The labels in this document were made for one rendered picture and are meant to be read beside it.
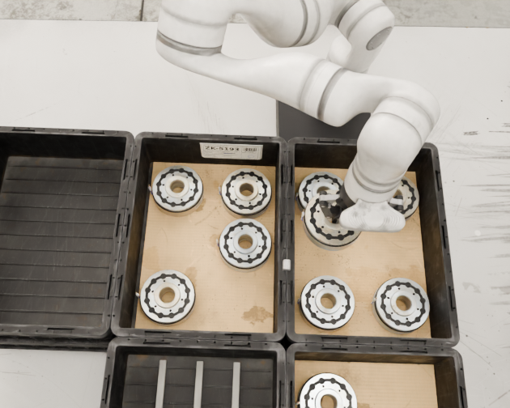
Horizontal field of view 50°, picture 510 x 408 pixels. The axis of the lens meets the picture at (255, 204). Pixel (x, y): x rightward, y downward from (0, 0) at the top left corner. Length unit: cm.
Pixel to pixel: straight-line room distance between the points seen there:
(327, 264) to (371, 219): 34
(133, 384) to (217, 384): 15
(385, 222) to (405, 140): 18
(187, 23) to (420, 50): 94
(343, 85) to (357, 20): 41
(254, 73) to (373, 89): 15
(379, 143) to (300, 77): 13
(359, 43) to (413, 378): 63
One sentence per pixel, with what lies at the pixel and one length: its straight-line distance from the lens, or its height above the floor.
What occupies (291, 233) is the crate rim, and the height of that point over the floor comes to 92.
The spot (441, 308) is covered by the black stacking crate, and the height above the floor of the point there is 90.
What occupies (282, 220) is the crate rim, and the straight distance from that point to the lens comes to 102.
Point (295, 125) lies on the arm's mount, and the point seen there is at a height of 78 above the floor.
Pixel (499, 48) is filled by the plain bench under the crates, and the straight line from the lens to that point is 167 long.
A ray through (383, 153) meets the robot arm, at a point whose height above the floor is 133.
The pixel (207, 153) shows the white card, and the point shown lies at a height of 88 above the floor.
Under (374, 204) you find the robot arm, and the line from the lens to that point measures 80.
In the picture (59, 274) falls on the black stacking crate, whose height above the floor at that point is 83.
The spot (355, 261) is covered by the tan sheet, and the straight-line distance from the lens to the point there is 112.
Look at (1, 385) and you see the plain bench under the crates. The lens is 127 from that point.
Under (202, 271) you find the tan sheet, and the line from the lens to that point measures 109.
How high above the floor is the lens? 188
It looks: 67 degrees down
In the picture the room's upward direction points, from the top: 4 degrees clockwise
